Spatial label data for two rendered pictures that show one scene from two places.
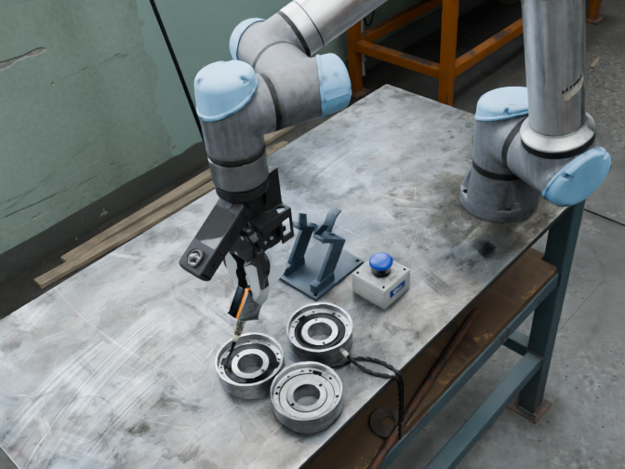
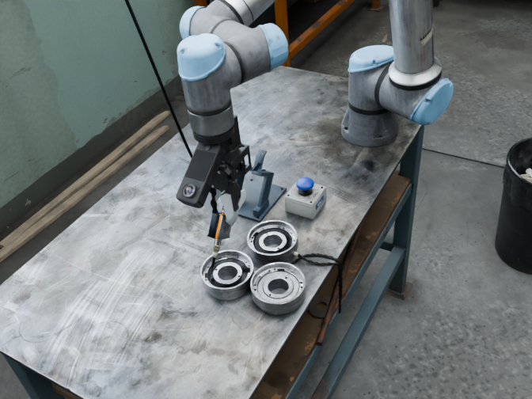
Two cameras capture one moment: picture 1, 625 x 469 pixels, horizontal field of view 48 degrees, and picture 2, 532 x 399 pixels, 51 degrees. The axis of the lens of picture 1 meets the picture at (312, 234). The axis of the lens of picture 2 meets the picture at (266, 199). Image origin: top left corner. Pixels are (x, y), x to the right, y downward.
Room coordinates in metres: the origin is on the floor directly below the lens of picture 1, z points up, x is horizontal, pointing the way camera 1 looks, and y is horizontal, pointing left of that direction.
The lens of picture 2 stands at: (-0.05, 0.20, 1.64)
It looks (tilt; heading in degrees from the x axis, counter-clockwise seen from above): 40 degrees down; 347
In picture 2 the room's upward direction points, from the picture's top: 6 degrees counter-clockwise
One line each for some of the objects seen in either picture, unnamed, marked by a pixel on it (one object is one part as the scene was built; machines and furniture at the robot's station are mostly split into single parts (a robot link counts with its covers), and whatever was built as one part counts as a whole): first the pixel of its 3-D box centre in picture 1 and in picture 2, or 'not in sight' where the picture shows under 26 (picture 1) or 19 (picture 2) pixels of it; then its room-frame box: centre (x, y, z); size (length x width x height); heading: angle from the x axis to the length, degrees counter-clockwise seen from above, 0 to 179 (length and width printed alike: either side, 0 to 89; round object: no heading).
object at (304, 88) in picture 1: (298, 86); (247, 51); (0.82, 0.00, 1.23); 0.11 x 0.11 x 0.08; 22
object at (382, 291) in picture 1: (383, 278); (306, 197); (0.88, -0.11, 0.82); 0.08 x 0.07 x 0.05; 133
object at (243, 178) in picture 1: (237, 165); (210, 115); (0.77, 0.09, 1.15); 0.08 x 0.08 x 0.05
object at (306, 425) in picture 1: (307, 398); (278, 289); (0.64, 0.03, 0.82); 0.10 x 0.10 x 0.04
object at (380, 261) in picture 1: (380, 269); (305, 189); (0.88, -0.11, 0.85); 0.04 x 0.04 x 0.05
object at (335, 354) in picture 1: (320, 334); (272, 244); (0.77, 0.00, 0.82); 0.10 x 0.10 x 0.04
